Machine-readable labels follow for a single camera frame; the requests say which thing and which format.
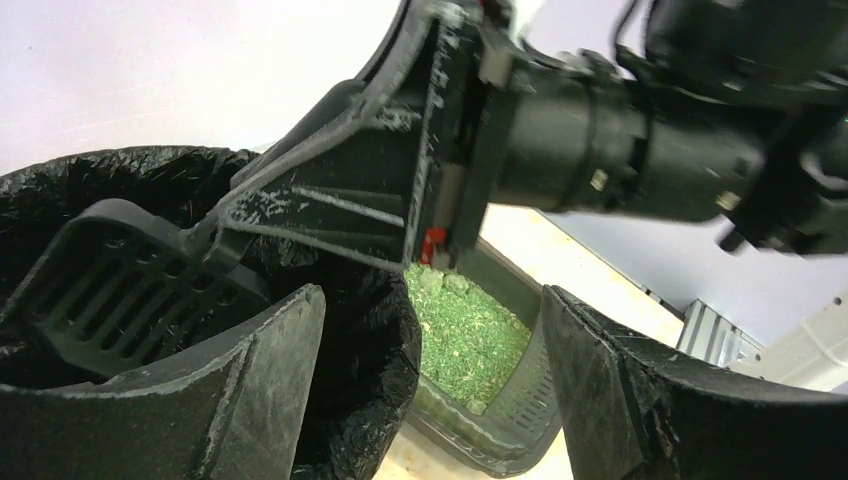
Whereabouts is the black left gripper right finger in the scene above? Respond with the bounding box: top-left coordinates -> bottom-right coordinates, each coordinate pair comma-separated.
539,286 -> 847,479

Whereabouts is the black litter scoop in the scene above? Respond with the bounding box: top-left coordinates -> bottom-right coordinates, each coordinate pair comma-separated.
1,198 -> 270,377

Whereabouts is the black bag lined bin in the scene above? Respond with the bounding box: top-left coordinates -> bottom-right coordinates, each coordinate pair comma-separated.
1,146 -> 421,479

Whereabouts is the dark grey litter box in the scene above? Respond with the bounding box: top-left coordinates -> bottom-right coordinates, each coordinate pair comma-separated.
406,239 -> 561,479

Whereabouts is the green cat litter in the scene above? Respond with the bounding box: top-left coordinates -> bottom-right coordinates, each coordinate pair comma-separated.
404,266 -> 531,415

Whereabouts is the aluminium rail frame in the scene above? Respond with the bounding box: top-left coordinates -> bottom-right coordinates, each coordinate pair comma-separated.
640,286 -> 847,395

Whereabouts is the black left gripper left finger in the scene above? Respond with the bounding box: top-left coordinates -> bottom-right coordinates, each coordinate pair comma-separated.
1,284 -> 326,479

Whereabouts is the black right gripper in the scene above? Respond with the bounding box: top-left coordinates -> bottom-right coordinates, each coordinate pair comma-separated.
220,1 -> 516,270

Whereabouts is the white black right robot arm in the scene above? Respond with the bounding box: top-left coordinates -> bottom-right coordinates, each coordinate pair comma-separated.
210,1 -> 847,270

